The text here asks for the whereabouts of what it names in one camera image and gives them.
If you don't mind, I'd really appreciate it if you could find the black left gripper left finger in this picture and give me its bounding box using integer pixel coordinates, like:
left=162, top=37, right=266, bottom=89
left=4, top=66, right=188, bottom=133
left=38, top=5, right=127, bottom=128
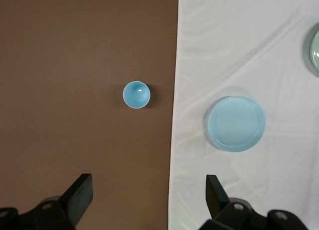
left=57, top=173, right=94, bottom=226

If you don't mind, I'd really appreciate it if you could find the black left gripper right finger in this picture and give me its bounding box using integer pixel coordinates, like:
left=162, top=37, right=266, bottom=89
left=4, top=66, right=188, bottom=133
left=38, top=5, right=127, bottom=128
left=205, top=174, right=231, bottom=220

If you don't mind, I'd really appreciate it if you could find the small blue cup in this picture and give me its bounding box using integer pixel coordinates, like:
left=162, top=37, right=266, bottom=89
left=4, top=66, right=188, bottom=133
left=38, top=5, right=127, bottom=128
left=122, top=80, right=152, bottom=110

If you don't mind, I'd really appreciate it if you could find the light blue plate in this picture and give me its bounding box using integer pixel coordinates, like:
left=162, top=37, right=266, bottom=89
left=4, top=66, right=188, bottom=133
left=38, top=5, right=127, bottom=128
left=207, top=95, right=266, bottom=153

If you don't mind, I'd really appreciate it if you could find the pale green plate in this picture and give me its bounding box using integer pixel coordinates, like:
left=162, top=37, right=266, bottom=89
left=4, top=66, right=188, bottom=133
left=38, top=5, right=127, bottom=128
left=304, top=23, right=319, bottom=78

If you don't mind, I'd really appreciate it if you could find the white table cloth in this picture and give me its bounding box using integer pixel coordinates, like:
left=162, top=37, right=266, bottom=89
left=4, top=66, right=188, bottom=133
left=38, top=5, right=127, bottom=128
left=168, top=0, right=319, bottom=230

